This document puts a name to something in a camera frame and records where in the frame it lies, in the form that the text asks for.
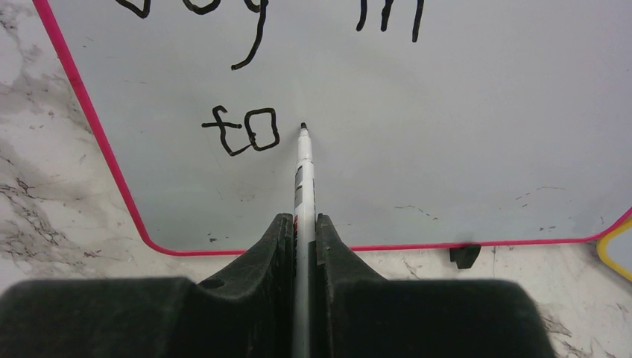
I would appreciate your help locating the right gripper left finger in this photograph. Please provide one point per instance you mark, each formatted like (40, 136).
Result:
(244, 310)

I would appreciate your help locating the red framed whiteboard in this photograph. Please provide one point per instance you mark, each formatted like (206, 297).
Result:
(433, 123)

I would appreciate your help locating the yellow framed written whiteboard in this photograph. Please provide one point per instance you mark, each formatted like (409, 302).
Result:
(614, 249)

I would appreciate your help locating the black whiteboard marker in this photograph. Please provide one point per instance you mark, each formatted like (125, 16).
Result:
(304, 234)

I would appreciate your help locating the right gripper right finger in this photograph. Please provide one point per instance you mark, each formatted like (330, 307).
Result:
(359, 313)

